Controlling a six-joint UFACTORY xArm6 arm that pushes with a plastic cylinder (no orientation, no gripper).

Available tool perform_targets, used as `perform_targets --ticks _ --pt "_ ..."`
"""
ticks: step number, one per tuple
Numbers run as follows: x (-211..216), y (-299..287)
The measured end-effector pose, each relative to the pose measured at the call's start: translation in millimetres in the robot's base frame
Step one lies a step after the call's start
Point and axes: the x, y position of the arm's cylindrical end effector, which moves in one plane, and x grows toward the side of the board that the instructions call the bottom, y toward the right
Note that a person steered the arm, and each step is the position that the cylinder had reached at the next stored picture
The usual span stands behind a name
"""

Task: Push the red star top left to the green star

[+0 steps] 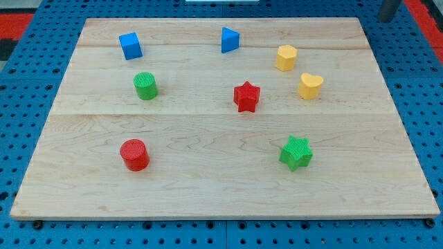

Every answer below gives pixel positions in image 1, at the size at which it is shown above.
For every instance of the red star block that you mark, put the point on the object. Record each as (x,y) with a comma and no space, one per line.
(246,97)

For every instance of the green star block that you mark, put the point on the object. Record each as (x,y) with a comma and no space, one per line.
(296,153)

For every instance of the wooden board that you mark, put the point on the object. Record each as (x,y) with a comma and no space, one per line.
(207,160)

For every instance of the blue triangular prism block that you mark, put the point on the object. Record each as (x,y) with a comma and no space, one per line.
(229,40)

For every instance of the green cylinder block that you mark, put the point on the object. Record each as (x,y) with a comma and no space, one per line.
(145,85)

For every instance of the red cylinder block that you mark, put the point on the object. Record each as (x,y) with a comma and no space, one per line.
(134,155)

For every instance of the yellow pentagon block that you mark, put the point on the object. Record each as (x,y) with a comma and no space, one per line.
(286,58)

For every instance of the yellow heart block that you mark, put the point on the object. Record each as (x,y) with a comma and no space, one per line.
(309,86)

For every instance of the blue cube block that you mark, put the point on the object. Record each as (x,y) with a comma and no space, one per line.
(131,46)

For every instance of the grey metal pole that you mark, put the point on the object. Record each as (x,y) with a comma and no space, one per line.
(387,10)

